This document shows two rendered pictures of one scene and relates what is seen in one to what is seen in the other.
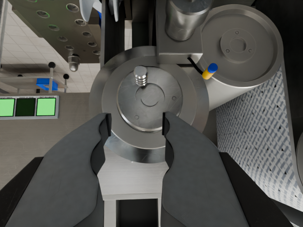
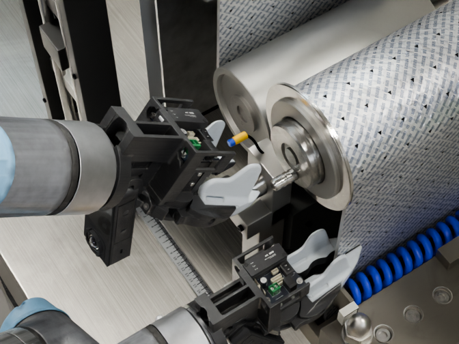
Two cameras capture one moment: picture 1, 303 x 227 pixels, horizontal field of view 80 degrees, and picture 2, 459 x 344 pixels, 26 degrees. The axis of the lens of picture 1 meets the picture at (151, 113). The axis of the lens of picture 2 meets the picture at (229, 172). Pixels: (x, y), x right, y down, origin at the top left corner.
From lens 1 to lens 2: 0.92 m
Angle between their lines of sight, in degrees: 63
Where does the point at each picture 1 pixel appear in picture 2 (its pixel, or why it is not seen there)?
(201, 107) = (271, 102)
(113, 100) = (327, 179)
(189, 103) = (275, 116)
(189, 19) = not seen: hidden behind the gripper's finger
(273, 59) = (222, 76)
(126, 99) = (305, 173)
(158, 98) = (285, 149)
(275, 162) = not seen: outside the picture
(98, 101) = (342, 191)
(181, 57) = (266, 158)
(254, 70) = (235, 82)
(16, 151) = not seen: outside the picture
